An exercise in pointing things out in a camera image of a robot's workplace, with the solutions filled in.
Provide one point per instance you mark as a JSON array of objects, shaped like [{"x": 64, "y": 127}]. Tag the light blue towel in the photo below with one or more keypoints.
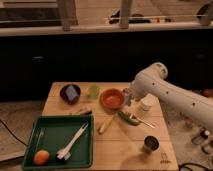
[{"x": 128, "y": 96}]

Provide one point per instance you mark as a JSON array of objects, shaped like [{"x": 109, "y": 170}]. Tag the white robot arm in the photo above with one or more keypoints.
[{"x": 151, "y": 80}]

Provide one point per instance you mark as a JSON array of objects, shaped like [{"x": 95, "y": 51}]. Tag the red orange bowl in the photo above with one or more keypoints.
[{"x": 112, "y": 98}]

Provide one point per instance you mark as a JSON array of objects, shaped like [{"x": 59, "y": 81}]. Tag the dark brown bowl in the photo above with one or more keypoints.
[{"x": 64, "y": 96}]

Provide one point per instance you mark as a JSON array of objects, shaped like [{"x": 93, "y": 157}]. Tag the green plastic cup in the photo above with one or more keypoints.
[{"x": 93, "y": 92}]

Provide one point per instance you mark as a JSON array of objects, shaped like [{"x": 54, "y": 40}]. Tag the small brush with dark tip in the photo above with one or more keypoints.
[{"x": 83, "y": 111}]

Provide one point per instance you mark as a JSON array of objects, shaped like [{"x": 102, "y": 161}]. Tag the blue sponge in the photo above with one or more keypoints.
[{"x": 71, "y": 93}]

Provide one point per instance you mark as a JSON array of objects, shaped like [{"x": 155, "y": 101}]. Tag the green pepper toy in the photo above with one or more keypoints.
[{"x": 125, "y": 117}]

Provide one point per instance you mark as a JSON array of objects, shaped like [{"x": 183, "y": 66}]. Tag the white paper cup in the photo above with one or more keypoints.
[{"x": 147, "y": 102}]

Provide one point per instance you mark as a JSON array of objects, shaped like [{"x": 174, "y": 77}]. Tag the wooden table board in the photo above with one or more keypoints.
[{"x": 120, "y": 147}]

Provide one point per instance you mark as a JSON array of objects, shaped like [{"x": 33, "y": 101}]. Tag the metal fork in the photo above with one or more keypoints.
[{"x": 142, "y": 121}]

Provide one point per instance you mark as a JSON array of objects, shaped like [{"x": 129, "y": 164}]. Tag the dark metal cup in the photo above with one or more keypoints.
[{"x": 151, "y": 144}]

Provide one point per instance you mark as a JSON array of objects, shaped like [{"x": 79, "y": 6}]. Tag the green plastic tray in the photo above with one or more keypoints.
[{"x": 53, "y": 133}]

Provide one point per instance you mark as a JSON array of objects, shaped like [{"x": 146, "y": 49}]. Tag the white dish brush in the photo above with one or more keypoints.
[{"x": 64, "y": 153}]

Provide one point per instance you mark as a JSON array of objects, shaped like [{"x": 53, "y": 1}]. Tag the orange peach fruit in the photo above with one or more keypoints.
[{"x": 41, "y": 157}]

